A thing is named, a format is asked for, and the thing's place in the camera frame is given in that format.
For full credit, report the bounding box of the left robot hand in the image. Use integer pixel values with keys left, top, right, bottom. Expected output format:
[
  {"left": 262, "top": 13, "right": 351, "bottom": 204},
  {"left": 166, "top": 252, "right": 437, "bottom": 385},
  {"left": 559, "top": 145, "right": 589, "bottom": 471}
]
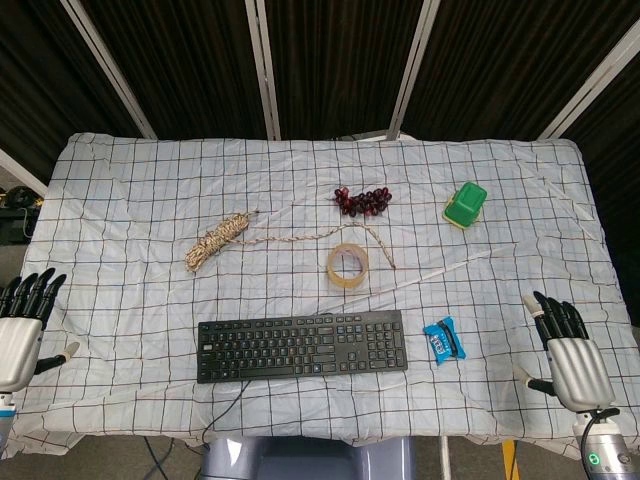
[{"left": 0, "top": 267, "right": 81, "bottom": 394}]

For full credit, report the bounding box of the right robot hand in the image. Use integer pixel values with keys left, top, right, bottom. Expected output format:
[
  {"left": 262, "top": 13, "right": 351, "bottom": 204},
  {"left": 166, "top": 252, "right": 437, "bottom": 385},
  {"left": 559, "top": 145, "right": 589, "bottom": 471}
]
[{"left": 513, "top": 291, "right": 617, "bottom": 414}]

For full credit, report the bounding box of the black computer keyboard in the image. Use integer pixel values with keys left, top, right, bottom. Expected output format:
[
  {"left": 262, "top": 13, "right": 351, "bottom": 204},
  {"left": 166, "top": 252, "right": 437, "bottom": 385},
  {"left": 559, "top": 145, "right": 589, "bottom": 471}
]
[{"left": 197, "top": 309, "right": 409, "bottom": 385}]

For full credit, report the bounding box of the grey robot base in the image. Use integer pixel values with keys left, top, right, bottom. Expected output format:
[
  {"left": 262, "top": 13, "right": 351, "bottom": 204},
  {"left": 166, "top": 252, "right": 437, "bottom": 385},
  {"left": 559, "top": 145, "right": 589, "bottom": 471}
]
[{"left": 199, "top": 434, "right": 417, "bottom": 480}]

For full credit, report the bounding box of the yellow strip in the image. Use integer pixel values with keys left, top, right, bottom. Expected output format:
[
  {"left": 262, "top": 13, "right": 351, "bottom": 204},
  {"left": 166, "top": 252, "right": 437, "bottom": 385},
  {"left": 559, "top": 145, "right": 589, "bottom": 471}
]
[{"left": 501, "top": 438, "right": 517, "bottom": 480}]

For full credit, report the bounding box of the dark background equipment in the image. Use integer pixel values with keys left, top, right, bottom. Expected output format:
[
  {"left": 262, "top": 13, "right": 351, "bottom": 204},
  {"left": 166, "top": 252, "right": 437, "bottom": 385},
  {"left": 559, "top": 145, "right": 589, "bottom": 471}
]
[{"left": 0, "top": 183, "right": 47, "bottom": 247}]

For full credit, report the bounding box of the blue snack packet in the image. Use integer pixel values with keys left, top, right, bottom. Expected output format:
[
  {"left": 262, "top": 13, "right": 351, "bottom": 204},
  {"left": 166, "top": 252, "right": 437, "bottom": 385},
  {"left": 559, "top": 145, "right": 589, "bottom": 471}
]
[{"left": 422, "top": 316, "right": 470, "bottom": 367}]

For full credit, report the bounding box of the white table leg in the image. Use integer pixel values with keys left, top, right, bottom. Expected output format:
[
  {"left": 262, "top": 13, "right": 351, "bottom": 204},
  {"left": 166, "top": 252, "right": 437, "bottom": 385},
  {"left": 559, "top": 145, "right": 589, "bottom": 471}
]
[{"left": 439, "top": 436, "right": 453, "bottom": 480}]

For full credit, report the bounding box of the white checked tablecloth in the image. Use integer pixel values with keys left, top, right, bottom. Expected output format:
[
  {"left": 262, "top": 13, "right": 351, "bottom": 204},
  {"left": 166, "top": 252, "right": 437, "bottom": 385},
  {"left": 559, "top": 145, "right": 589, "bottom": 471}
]
[{"left": 0, "top": 130, "right": 640, "bottom": 459}]

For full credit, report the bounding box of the green plastic container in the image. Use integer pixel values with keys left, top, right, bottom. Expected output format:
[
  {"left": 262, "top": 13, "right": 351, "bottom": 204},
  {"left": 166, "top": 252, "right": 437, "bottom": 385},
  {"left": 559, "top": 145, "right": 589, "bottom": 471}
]
[{"left": 441, "top": 181, "right": 489, "bottom": 232}]

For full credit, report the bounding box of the clear packing tape roll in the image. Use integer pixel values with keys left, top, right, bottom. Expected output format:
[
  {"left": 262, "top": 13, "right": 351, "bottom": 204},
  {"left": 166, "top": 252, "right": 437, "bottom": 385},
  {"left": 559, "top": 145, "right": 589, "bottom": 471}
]
[{"left": 326, "top": 243, "right": 371, "bottom": 291}]

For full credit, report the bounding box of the dark ribbed partition panel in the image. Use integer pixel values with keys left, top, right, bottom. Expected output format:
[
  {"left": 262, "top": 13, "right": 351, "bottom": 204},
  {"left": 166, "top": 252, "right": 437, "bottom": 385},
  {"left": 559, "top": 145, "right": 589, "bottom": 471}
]
[
  {"left": 79, "top": 0, "right": 269, "bottom": 141},
  {"left": 401, "top": 0, "right": 640, "bottom": 141},
  {"left": 0, "top": 0, "right": 147, "bottom": 174},
  {"left": 264, "top": 0, "right": 427, "bottom": 141}
]

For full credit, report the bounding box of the dark red grape bunch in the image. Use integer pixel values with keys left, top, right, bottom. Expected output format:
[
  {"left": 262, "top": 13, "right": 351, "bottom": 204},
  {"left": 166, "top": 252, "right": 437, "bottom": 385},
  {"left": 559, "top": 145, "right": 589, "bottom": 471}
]
[{"left": 328, "top": 185, "right": 394, "bottom": 219}]

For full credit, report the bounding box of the white partition frame post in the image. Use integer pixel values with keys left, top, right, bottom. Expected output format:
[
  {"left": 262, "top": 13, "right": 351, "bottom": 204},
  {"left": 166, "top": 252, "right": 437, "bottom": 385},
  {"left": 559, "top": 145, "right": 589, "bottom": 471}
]
[
  {"left": 243, "top": 0, "right": 282, "bottom": 142},
  {"left": 0, "top": 146, "right": 49, "bottom": 199},
  {"left": 537, "top": 19, "right": 640, "bottom": 140},
  {"left": 59, "top": 0, "right": 158, "bottom": 141},
  {"left": 386, "top": 0, "right": 442, "bottom": 142}
]

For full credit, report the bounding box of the blue floor cable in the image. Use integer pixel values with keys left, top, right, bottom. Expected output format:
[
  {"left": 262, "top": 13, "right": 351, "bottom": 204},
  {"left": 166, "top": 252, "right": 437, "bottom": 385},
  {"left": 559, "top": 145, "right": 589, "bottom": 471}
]
[{"left": 143, "top": 438, "right": 174, "bottom": 480}]

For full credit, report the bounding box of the braided beige rope bundle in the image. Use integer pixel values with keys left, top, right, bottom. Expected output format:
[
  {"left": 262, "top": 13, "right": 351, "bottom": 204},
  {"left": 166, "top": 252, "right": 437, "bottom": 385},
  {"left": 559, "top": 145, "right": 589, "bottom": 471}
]
[{"left": 184, "top": 211, "right": 398, "bottom": 274}]

